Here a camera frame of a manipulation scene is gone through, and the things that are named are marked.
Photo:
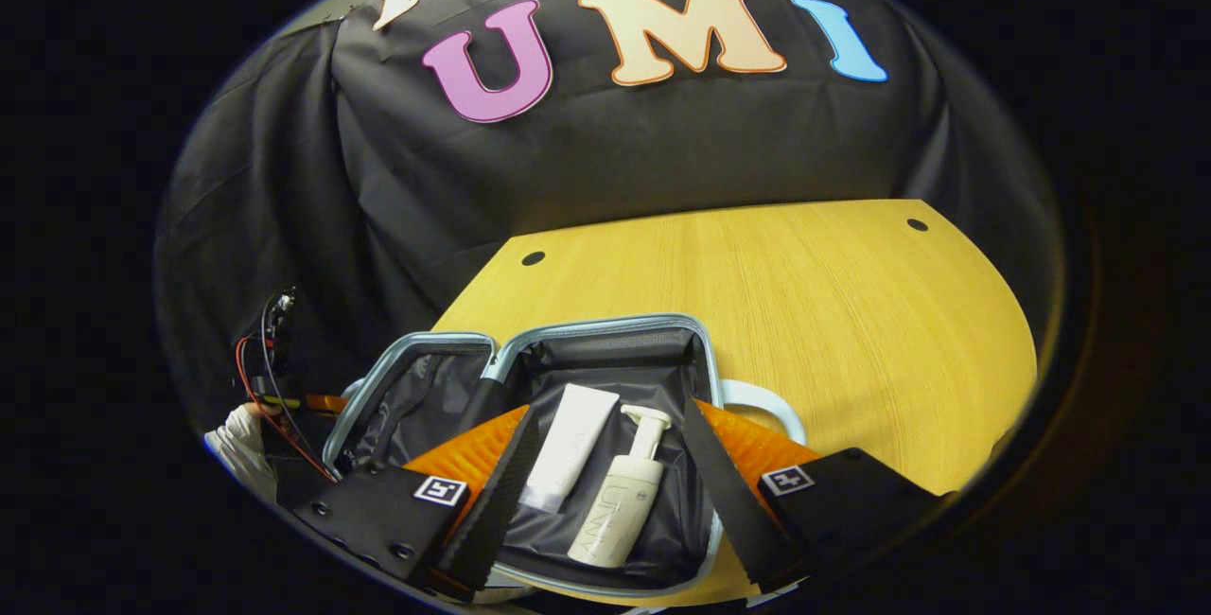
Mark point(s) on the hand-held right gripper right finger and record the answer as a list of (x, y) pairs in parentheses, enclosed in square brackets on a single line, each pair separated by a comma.
[(728, 501)]

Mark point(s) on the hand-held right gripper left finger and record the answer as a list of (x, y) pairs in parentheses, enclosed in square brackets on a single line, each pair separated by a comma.
[(501, 492)]

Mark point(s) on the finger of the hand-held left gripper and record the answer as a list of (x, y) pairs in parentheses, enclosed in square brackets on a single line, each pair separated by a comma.
[(326, 402)]

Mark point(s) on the white skin care tube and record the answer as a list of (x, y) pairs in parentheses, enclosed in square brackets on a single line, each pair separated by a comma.
[(572, 445)]

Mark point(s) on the white pump bottle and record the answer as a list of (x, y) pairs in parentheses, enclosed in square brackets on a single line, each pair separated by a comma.
[(620, 501)]

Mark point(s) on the light blue suitcase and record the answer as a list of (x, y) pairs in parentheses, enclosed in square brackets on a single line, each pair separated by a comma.
[(605, 360)]

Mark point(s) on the black backdrop cloth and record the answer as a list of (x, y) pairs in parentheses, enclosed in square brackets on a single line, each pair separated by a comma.
[(615, 161)]

